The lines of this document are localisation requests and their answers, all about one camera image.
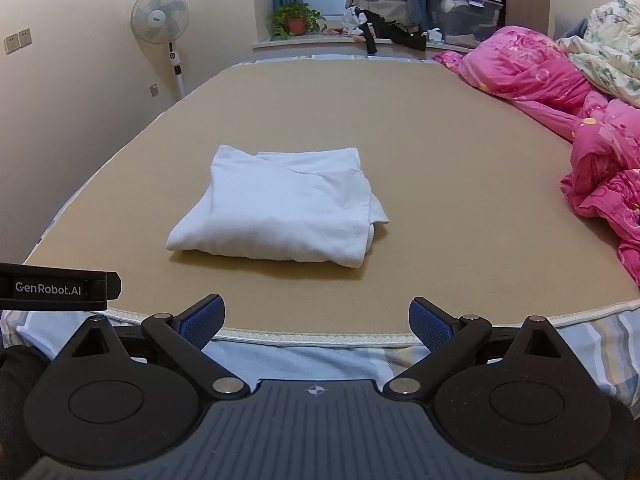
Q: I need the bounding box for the white standing fan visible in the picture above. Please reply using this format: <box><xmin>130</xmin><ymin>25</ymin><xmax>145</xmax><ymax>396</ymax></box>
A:
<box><xmin>131</xmin><ymin>0</ymin><xmax>191</xmax><ymax>100</ymax></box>

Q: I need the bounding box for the white long-sleeved garment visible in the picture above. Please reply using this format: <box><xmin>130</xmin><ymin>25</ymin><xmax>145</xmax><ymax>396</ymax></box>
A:
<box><xmin>166</xmin><ymin>145</ymin><xmax>390</xmax><ymax>267</ymax></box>

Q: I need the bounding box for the potted green plant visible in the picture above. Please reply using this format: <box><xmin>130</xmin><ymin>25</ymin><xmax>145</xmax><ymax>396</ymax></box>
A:
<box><xmin>267</xmin><ymin>2</ymin><xmax>327</xmax><ymax>41</ymax></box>

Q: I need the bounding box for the bed with plaid sheet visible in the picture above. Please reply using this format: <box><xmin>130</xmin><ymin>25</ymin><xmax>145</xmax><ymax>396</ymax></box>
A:
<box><xmin>0</xmin><ymin>54</ymin><xmax>640</xmax><ymax>403</ymax></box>

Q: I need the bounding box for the white green floral quilt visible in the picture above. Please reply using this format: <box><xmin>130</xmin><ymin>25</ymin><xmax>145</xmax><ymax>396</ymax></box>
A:
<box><xmin>557</xmin><ymin>0</ymin><xmax>640</xmax><ymax>108</ymax></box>

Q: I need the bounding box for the pile of dark clothes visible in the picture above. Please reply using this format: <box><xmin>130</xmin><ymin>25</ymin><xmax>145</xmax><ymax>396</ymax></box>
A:
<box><xmin>342</xmin><ymin>0</ymin><xmax>428</xmax><ymax>56</ymax></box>

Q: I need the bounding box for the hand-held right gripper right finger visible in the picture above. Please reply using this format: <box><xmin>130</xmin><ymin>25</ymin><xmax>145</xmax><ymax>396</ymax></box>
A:
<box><xmin>382</xmin><ymin>297</ymin><xmax>576</xmax><ymax>402</ymax></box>

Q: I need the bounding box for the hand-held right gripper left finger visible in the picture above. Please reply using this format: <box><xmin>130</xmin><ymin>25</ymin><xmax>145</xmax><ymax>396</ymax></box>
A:
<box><xmin>47</xmin><ymin>294</ymin><xmax>251</xmax><ymax>402</ymax></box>

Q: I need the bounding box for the clear plastic storage box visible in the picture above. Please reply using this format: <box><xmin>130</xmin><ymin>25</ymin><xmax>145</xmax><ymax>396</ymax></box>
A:
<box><xmin>425</xmin><ymin>0</ymin><xmax>504</xmax><ymax>50</ymax></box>

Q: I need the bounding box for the pink floral quilt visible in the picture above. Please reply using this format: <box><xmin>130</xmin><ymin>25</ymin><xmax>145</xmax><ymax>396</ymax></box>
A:
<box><xmin>432</xmin><ymin>25</ymin><xmax>640</xmax><ymax>286</ymax></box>

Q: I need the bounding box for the white windowsill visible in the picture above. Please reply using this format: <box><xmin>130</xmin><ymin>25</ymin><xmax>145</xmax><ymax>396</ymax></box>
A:
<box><xmin>252</xmin><ymin>32</ymin><xmax>471</xmax><ymax>54</ymax></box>

